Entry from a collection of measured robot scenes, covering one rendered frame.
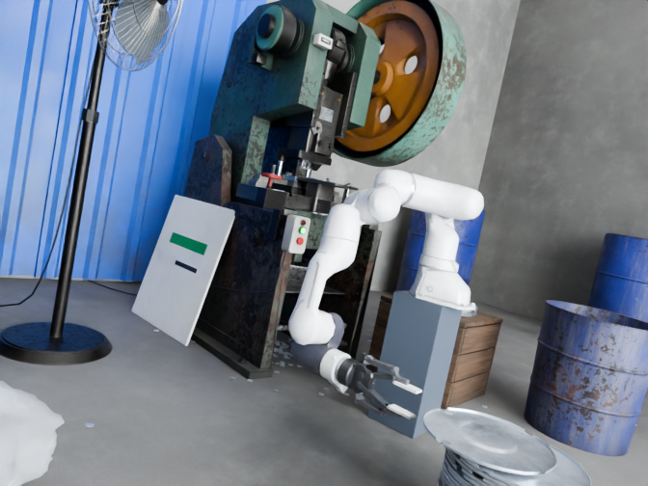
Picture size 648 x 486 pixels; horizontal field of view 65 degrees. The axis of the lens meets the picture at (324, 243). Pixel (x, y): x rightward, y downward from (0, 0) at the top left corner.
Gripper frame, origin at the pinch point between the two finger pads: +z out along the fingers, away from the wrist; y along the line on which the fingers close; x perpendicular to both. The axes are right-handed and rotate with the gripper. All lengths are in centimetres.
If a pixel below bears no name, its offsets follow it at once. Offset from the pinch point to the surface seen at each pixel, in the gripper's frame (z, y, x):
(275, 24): -100, 108, 18
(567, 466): 37.4, -0.3, 6.8
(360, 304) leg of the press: -67, 4, 70
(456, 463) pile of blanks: 20.7, -3.3, -11.9
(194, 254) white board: -127, 10, 22
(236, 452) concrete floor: -33.8, -25.8, -21.2
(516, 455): 29.2, 0.3, -2.3
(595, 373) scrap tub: 24, 6, 90
